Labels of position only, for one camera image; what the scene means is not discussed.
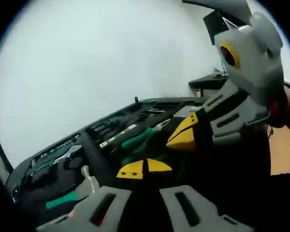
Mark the black bar tool white label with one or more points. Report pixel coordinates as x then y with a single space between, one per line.
118 136

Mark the flat labelled packet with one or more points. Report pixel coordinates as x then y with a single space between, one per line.
186 113

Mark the large black wall screen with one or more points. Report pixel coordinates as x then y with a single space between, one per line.
220 6

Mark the black toolbox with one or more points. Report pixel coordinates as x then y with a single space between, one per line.
99 157

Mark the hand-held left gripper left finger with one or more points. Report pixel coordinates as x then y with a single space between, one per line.
87 212

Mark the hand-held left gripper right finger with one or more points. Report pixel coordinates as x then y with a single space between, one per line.
203 212

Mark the black desk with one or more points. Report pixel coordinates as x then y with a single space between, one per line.
207 81

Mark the row of screwdriver bits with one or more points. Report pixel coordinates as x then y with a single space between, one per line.
155 111

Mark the silver adjustable wrench tool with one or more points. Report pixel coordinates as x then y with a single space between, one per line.
67 154

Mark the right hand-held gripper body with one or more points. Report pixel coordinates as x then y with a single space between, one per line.
256 67

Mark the black monitor with mount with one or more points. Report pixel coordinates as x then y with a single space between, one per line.
215 26

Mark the row of green screwdrivers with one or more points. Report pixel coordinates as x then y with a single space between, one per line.
106 126

